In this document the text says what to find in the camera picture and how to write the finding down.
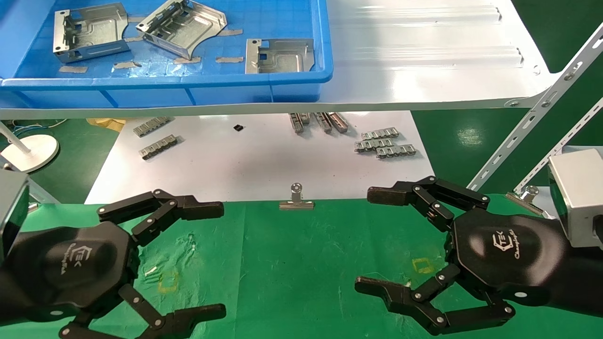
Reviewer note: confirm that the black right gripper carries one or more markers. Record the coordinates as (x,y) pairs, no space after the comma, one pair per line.
(504,254)

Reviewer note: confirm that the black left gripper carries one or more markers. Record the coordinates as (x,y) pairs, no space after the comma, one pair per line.
(70,268)

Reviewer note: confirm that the stamped sheet metal bracket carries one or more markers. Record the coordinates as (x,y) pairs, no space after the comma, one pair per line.
(282,59)
(188,28)
(94,33)

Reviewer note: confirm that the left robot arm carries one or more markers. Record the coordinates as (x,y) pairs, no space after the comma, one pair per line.
(9,292)

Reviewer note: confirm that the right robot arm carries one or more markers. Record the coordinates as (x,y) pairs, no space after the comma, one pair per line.
(584,282)

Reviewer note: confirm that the grey metal connector strip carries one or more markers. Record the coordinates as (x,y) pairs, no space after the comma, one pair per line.
(158,147)
(151,126)
(395,151)
(297,123)
(339,122)
(379,133)
(305,117)
(324,123)
(372,145)

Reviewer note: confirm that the green table cloth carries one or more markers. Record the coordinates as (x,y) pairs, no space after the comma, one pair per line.
(301,263)

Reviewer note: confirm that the yellow plastic bag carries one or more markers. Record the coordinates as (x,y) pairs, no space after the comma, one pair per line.
(108,124)

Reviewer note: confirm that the white metal shelf board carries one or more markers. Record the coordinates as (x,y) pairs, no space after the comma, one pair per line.
(424,70)

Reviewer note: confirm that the blue plastic bin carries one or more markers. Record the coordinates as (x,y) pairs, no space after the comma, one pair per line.
(165,87)

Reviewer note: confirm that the white round stand base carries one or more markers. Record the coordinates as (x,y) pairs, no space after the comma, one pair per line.
(33,153)

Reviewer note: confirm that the white slotted angle bar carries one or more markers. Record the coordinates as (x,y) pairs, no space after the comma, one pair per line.
(558,89)
(579,124)

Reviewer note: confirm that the grey tape strip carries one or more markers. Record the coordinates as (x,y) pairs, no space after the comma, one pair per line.
(231,32)
(229,60)
(127,65)
(134,39)
(73,69)
(136,20)
(187,60)

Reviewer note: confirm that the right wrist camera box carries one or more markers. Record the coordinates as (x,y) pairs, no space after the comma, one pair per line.
(579,197)

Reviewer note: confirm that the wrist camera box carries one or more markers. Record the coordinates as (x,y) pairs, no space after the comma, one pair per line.
(579,197)
(12,212)

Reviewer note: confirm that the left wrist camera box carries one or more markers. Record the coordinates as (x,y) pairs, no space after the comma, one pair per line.
(12,212)

